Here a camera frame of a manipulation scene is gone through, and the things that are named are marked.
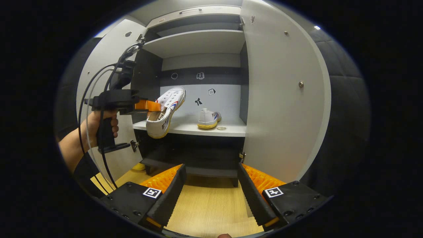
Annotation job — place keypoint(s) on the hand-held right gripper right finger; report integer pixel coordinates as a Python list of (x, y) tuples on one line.
[(252, 198)]

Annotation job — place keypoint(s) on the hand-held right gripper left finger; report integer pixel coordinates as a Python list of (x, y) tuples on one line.
[(172, 198)]

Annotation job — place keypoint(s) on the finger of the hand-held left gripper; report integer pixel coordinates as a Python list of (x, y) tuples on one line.
[(147, 105)]

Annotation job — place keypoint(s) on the white canvas shoe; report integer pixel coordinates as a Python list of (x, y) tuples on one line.
[(208, 119), (168, 102)]

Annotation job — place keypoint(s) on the grey shoe cabinet door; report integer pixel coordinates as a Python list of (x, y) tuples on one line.
[(281, 99), (105, 49)]

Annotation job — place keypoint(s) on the grey shoe cabinet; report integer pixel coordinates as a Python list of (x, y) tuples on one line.
[(198, 43)]

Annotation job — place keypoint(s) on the metal door hinge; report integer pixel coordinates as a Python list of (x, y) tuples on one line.
[(141, 37), (242, 157), (134, 145), (242, 21)]

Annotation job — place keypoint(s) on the grey cabinet drawer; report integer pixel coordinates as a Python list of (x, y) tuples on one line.
[(211, 15)]

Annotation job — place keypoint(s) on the yellow soft round object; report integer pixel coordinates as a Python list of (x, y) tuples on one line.
[(138, 167)]

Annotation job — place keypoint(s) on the black backdrop cloth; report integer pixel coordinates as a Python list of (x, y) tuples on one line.
[(343, 115)]

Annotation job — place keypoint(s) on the small ceiling light panel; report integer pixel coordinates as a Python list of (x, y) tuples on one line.
[(317, 27)]

